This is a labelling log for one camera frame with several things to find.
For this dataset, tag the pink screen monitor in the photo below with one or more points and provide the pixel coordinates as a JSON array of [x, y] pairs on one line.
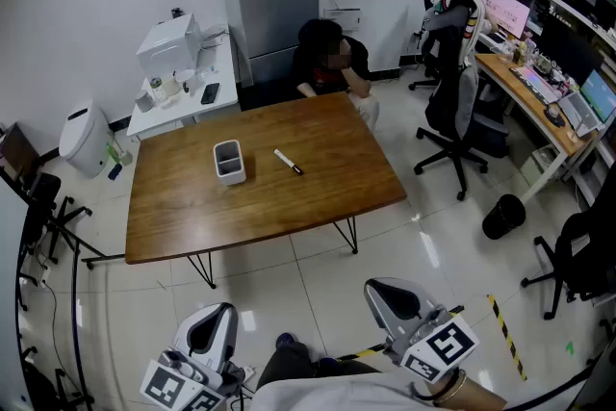
[[505, 9]]

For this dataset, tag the white trash bin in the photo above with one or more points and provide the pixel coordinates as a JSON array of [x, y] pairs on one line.
[[84, 139]]

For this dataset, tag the black grey office chair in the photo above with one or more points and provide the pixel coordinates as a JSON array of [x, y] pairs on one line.
[[447, 101]]

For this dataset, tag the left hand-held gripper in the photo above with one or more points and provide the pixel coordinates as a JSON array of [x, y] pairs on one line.
[[166, 387]]

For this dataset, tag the black metal stand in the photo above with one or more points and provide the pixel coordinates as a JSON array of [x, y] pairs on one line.
[[75, 303]]

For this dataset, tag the silver laptop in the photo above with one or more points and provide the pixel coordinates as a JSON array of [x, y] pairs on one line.
[[599, 96]]

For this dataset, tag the beige cup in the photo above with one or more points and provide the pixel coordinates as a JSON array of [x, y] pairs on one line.
[[171, 85]]

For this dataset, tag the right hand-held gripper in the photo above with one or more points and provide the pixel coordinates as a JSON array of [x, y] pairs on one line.
[[443, 346]]

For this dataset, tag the dark blue small object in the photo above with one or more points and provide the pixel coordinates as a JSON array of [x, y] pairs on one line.
[[114, 172]]

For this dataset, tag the clear plastic bottle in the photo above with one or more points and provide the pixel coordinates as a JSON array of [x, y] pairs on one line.
[[157, 90]]

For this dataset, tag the brown cabinet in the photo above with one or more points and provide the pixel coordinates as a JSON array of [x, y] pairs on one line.
[[19, 149]]

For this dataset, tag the person's blue shoe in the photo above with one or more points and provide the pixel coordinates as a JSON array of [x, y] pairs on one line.
[[285, 340]]

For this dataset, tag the black smartphone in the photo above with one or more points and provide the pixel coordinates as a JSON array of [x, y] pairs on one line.
[[210, 93]]

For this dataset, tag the white mug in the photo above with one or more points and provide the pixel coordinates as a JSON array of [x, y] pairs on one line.
[[185, 79]]

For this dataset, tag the small black device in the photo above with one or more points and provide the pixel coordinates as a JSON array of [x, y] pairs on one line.
[[177, 12]]

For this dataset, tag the pastel keyboard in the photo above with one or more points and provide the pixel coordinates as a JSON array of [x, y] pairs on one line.
[[534, 84]]

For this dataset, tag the green spray bottle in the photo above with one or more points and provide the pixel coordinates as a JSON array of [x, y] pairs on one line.
[[115, 154]]

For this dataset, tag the grey refrigerator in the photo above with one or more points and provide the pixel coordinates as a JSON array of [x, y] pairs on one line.
[[274, 5]]

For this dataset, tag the curved wooden desk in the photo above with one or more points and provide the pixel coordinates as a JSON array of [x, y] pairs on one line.
[[529, 103]]

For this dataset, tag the black mesh office chair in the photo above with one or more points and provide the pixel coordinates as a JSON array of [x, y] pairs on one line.
[[430, 62]]

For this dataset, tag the white side table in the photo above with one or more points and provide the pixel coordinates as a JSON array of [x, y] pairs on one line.
[[226, 62]]

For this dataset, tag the clear bottle blue cap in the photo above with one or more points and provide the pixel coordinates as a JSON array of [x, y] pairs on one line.
[[206, 73]]

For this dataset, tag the white grey pen holder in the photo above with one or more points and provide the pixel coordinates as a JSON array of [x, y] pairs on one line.
[[230, 178]]

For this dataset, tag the black hairpin table leg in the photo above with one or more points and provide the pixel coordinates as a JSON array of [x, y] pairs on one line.
[[204, 272], [351, 238]]

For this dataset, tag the yellow black floor tape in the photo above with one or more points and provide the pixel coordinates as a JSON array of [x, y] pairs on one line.
[[366, 352]]

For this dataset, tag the striped plush toy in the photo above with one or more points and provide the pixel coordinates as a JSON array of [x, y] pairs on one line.
[[469, 14]]

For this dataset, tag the white black pen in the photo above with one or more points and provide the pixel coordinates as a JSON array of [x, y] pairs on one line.
[[288, 161]]

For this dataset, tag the grey white cup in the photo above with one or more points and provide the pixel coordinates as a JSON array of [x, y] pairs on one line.
[[143, 102]]

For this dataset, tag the person's white shirt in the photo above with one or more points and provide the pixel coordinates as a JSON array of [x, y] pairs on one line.
[[337, 394]]

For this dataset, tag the person's right forearm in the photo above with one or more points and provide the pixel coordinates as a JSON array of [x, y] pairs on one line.
[[479, 395]]

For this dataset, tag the black swivel chair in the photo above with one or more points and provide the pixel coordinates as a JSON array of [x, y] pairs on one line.
[[43, 195]]

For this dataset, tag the black waste bin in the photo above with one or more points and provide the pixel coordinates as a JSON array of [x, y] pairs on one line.
[[503, 219]]

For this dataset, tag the black monitor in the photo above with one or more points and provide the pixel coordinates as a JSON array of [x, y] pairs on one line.
[[568, 48]]

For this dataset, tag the printed cardboard box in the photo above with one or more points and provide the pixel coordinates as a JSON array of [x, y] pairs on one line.
[[539, 166]]

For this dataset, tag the white box appliance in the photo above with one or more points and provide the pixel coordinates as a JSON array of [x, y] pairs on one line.
[[163, 48]]

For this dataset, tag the person's dark trousers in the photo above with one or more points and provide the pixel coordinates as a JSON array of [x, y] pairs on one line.
[[289, 366]]

